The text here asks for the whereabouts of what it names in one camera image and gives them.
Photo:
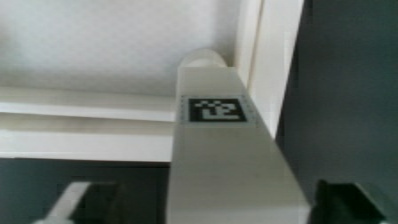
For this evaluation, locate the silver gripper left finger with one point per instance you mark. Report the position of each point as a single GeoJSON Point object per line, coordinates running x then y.
{"type": "Point", "coordinates": [89, 205]}

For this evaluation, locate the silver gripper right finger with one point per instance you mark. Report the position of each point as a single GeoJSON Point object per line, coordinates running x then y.
{"type": "Point", "coordinates": [350, 203]}

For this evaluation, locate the white desk top tray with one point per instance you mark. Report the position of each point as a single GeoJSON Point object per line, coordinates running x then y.
{"type": "Point", "coordinates": [90, 52]}

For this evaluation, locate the white front fence bar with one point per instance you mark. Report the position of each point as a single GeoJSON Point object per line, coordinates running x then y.
{"type": "Point", "coordinates": [73, 138]}

